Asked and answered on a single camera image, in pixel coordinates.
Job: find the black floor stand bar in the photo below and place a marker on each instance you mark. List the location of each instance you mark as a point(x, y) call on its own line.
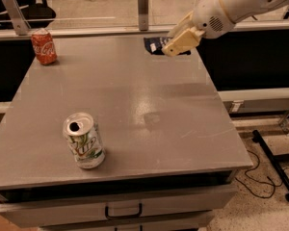
point(275, 160)

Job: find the silver green 7up can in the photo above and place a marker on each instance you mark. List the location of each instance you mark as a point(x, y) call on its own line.
point(82, 136)

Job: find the dark blue rxbar wrapper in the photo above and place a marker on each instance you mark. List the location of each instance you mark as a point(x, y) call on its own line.
point(154, 45)

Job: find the grey drawer with black handle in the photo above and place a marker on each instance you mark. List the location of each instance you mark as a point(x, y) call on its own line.
point(117, 206)

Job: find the black office chair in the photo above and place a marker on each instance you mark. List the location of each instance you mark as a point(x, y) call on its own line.
point(37, 12)

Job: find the metal bracket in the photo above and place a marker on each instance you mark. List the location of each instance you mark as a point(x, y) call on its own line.
point(143, 15)
point(20, 25)

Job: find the middle metal bracket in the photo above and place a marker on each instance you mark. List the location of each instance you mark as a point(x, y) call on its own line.
point(143, 15)

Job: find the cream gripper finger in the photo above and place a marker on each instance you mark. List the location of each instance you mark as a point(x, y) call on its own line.
point(185, 41)
point(182, 28)

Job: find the left metal bracket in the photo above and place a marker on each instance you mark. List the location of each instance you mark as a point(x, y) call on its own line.
point(20, 25)

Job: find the red coca-cola can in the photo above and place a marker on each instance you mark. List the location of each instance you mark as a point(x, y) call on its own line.
point(44, 46)

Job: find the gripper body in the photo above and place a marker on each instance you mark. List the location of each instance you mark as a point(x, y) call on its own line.
point(209, 15)

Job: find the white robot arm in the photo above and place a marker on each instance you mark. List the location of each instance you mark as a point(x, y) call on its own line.
point(212, 19)

